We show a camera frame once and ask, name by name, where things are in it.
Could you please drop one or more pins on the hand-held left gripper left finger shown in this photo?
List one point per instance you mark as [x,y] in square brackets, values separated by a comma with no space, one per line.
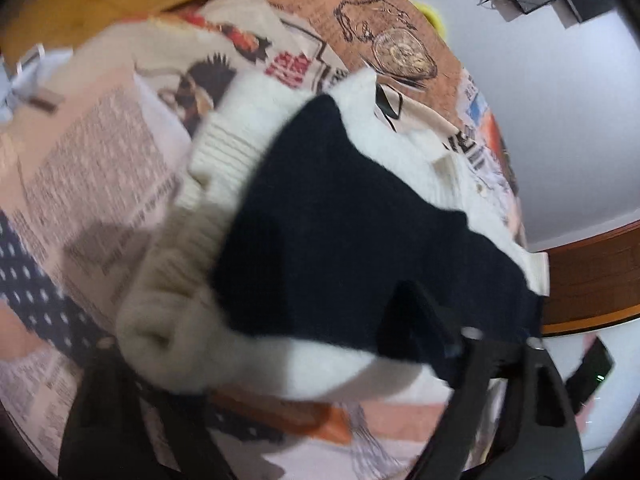
[100,410]

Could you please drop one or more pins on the black and white striped sweater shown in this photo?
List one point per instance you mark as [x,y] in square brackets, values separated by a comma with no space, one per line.
[325,220]

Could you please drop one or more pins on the wooden furniture panel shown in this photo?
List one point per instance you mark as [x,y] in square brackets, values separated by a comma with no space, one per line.
[590,280]

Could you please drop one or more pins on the bamboo lap desk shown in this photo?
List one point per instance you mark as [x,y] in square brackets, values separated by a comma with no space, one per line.
[100,0]

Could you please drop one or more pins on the printed blanket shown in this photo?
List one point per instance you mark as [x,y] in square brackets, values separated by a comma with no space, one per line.
[90,160]

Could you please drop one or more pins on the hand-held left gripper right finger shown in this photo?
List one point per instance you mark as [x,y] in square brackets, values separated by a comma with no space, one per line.
[480,375]

